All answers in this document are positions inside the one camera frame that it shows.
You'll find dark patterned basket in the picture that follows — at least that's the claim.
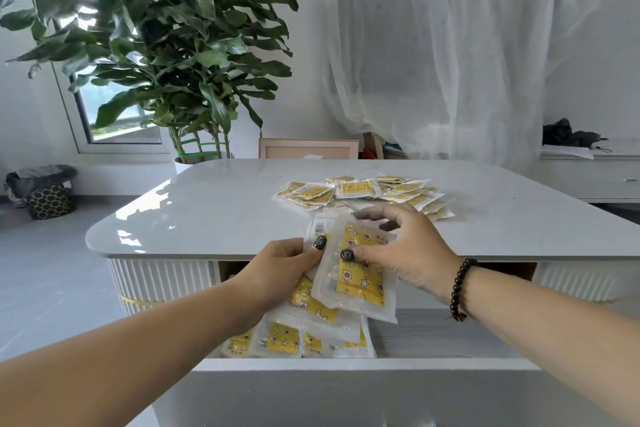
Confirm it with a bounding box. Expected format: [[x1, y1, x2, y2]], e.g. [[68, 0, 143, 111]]
[[25, 183, 76, 221]]

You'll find white side cabinet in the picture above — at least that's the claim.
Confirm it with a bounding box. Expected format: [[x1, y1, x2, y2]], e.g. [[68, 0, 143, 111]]
[[532, 136, 640, 205]]

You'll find wooden picture frame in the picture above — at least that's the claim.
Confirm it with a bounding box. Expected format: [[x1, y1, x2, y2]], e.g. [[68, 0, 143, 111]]
[[258, 137, 360, 160]]

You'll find white sheer dust cover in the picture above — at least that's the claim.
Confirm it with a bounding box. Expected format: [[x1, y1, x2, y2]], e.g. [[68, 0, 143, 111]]
[[319, 0, 601, 172]]

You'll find white drawer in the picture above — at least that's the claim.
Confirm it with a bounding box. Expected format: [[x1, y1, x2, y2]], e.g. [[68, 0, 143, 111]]
[[149, 261, 621, 427]]

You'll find person's right hand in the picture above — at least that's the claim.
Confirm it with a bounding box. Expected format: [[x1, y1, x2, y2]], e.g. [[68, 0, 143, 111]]
[[339, 203, 463, 305]]

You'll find pile of yellow packets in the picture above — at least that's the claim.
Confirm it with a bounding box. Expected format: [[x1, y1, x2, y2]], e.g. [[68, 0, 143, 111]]
[[272, 175, 456, 222]]

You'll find person's left hand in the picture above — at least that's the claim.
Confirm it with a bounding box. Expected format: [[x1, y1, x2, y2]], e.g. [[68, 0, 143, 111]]
[[232, 234, 329, 332]]

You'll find black plastic bag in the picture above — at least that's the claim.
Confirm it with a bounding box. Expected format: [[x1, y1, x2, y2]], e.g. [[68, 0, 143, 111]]
[[542, 117, 603, 147]]

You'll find large green leafy plant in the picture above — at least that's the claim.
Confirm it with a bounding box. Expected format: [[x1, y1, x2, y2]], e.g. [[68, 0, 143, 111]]
[[0, 0, 299, 162]]

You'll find white plant pot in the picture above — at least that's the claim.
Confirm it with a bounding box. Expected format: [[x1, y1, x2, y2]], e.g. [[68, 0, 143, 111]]
[[173, 153, 223, 175]]

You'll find person's left forearm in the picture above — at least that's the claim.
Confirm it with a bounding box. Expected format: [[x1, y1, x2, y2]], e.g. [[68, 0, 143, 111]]
[[0, 279, 281, 427]]

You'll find person's right forearm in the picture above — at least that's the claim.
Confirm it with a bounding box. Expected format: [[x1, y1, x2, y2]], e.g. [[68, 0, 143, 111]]
[[457, 266, 640, 412]]

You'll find small white framed window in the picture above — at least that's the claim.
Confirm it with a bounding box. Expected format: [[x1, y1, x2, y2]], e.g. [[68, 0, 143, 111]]
[[52, 61, 173, 155]]

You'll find dark bead bracelet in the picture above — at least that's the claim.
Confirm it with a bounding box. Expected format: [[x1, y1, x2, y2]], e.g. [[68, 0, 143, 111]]
[[449, 258, 479, 323]]

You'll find brown cardboard box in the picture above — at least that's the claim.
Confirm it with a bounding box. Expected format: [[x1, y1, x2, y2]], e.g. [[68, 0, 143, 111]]
[[363, 131, 386, 160]]

